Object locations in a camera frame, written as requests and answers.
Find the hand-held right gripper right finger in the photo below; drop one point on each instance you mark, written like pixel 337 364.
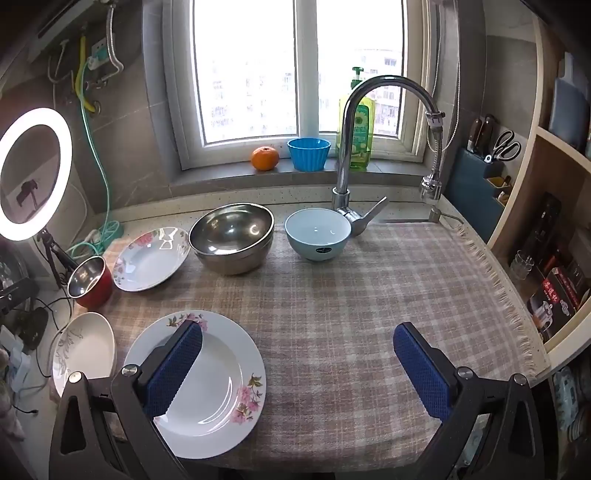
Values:
pixel 422 369

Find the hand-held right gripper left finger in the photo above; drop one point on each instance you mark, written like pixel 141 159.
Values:
pixel 173 369

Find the white plate with pink blossoms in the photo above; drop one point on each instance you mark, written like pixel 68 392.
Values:
pixel 221 369

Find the white plate with grey leaves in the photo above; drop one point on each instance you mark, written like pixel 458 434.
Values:
pixel 87 346

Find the white plate with pink rose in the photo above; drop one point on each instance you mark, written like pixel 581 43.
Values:
pixel 147 258

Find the large stainless steel bowl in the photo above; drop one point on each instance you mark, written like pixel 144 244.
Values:
pixel 231 230

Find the light blue ceramic bowl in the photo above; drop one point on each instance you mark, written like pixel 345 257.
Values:
pixel 318 244

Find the pink plaid tablecloth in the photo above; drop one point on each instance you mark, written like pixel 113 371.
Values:
pixel 346 300

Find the small red bowl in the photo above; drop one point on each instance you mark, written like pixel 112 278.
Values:
pixel 99 290

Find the glass cup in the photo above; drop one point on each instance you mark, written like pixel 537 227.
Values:
pixel 521 265

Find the black stand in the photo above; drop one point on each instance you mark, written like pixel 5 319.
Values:
pixel 34 330

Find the red box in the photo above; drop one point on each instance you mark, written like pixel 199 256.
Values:
pixel 554 295

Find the black tripod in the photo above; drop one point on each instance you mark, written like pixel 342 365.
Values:
pixel 46 240

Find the blue knife holder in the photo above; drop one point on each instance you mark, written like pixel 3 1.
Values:
pixel 471 194

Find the teal power strip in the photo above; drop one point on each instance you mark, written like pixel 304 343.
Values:
pixel 107 184

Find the chrome faucet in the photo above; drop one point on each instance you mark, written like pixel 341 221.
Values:
pixel 341 175

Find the orange tangerine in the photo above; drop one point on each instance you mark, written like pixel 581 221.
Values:
pixel 265 159

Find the scissors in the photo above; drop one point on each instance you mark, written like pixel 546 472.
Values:
pixel 501 150

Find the blue ribbed cup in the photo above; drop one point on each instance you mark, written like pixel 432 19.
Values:
pixel 309 157

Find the green dish soap bottle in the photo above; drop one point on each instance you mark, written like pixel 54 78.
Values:
pixel 362 134

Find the wooden shelf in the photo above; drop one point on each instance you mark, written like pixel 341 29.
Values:
pixel 545 152

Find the blue cutting board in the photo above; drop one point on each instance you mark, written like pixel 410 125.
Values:
pixel 570 110

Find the white window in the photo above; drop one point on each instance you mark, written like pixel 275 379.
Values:
pixel 307 69

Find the white wall socket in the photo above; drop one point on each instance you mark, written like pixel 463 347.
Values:
pixel 99 53

